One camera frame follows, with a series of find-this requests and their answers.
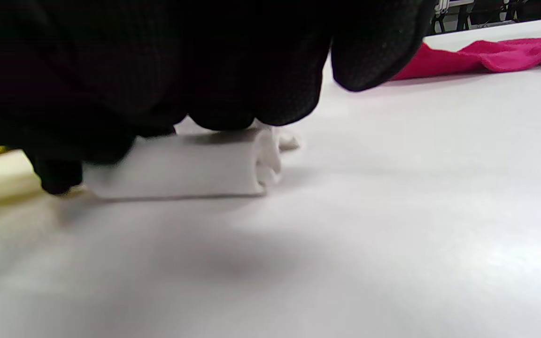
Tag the person's right hand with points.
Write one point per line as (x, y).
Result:
(158, 56)

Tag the white sock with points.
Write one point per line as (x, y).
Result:
(181, 164)
(268, 164)

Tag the pink sock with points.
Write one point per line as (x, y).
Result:
(486, 56)

